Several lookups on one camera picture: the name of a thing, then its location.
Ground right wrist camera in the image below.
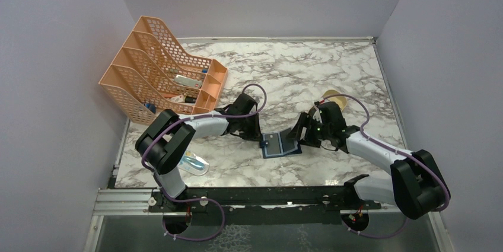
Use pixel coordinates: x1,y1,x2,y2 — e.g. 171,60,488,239
309,104,322,123

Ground small black item in organizer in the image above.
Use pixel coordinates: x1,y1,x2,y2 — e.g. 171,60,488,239
184,96,197,104

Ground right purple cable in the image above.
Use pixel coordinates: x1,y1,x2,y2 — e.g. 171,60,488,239
314,94,451,239

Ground dark blue card holder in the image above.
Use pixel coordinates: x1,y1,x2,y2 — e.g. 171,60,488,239
259,127,303,159

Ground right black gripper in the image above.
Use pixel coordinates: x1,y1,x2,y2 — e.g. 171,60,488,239
286,111,332,148

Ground clear blister pack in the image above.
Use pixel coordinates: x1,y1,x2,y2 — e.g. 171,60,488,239
177,151,210,176

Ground white grey eraser box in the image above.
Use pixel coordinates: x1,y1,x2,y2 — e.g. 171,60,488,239
174,75,202,88

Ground beige oval tray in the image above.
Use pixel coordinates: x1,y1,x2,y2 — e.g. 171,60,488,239
322,90,348,111

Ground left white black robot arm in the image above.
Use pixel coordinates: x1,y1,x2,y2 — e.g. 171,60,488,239
135,93,261,211

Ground orange plastic file organizer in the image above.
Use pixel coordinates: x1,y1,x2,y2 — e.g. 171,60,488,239
99,16,228,125

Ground blue item in organizer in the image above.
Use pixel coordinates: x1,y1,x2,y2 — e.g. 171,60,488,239
144,103,157,114

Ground black credit card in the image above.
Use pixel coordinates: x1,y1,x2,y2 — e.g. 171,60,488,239
279,128,298,155
263,132,282,158

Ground black mounting rail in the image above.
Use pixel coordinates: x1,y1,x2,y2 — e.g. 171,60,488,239
148,186,381,226

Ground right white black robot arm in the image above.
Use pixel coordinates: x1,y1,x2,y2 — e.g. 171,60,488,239
287,102,450,219

